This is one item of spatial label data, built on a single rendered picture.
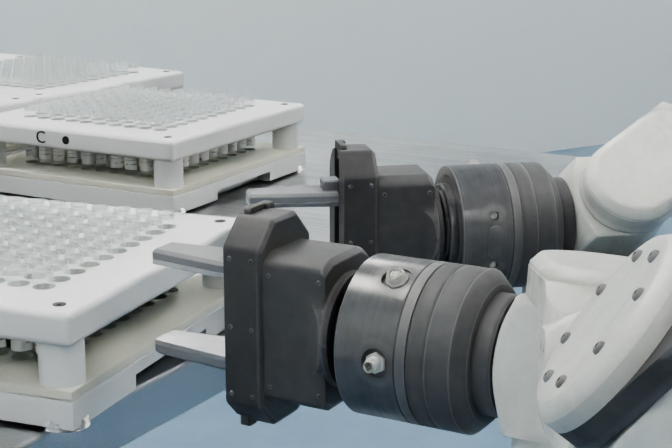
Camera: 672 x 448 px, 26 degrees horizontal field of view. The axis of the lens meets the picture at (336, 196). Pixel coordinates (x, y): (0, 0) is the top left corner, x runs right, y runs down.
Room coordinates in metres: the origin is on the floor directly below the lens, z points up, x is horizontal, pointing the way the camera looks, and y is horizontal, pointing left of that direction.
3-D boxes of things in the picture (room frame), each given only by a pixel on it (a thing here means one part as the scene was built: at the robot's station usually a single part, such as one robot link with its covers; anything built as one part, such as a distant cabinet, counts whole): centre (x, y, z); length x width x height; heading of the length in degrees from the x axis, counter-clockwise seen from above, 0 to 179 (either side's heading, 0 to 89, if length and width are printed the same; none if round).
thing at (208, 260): (0.81, 0.08, 0.93); 0.06 x 0.03 x 0.02; 61
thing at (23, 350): (0.84, 0.19, 0.87); 0.01 x 0.01 x 0.07
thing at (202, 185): (1.47, 0.20, 0.84); 0.24 x 0.24 x 0.02; 62
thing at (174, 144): (1.47, 0.20, 0.89); 0.25 x 0.24 x 0.02; 152
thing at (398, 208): (0.99, -0.06, 0.90); 0.12 x 0.10 x 0.13; 101
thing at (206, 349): (0.81, 0.08, 0.87); 0.06 x 0.03 x 0.02; 61
